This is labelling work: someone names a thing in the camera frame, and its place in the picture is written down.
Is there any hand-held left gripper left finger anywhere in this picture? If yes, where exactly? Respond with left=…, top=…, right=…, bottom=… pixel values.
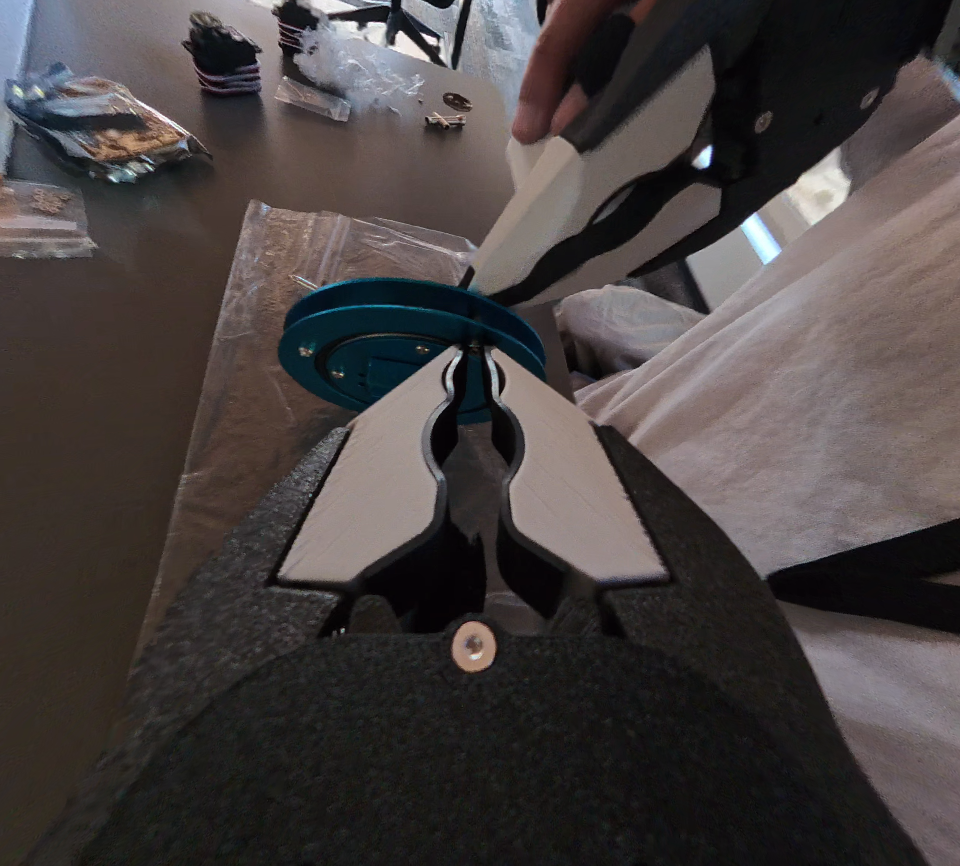
left=271, top=344, right=485, bottom=633

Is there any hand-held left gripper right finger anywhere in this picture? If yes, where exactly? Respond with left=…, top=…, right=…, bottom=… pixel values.
left=483, top=347, right=671, bottom=621

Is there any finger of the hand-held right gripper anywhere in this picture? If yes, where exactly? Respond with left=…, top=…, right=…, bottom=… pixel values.
left=486, top=183, right=727, bottom=308
left=459, top=47, right=715, bottom=298

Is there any blue round metal turntable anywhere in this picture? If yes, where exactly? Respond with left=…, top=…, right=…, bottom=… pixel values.
left=277, top=278, right=549, bottom=426

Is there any white plastic bag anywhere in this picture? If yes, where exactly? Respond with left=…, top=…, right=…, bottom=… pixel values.
left=555, top=287, right=708, bottom=381

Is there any large clear plastic bag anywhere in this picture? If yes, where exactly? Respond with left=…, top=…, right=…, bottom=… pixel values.
left=127, top=200, right=575, bottom=683

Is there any servo motor in clear bag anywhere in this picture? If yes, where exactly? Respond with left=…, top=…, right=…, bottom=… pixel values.
left=271, top=0, right=426, bottom=124

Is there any black servo motor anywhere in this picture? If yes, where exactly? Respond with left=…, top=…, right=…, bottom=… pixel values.
left=182, top=12, right=264, bottom=96

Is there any pile of small screw bags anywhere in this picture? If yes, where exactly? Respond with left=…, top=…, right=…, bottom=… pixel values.
left=0, top=179, right=99, bottom=259

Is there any black antistatic bag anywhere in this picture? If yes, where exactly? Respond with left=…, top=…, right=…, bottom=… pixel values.
left=3, top=62, right=215, bottom=186

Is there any orange and white cardboard box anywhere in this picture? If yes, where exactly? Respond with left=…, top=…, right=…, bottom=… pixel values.
left=0, top=0, right=46, bottom=177

